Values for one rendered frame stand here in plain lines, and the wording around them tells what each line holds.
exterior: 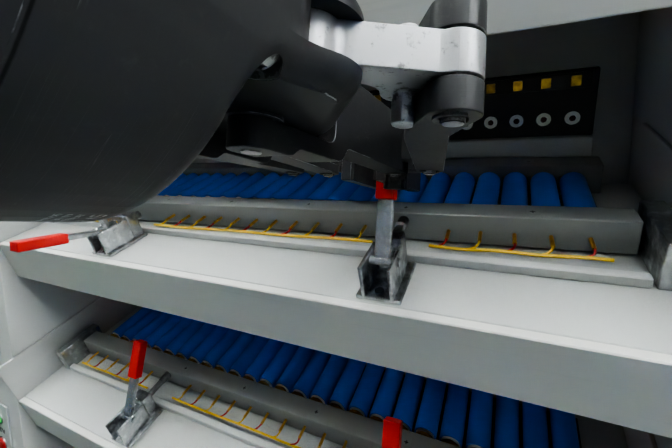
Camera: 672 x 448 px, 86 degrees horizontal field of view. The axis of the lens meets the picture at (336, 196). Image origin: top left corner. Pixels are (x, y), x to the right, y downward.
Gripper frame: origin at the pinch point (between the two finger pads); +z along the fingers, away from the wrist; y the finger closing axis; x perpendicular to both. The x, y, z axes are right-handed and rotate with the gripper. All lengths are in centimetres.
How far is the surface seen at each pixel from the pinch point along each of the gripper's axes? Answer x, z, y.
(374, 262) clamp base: -6.1, 0.1, -0.4
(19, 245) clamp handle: -7.0, -6.8, -26.0
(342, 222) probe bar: -3.9, 5.0, -5.0
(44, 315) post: -17.8, 4.3, -44.7
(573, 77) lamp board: 8.4, 11.8, 11.0
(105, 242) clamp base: -7.0, -0.7, -25.6
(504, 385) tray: -11.9, 0.9, 6.9
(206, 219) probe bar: -4.5, 4.9, -19.4
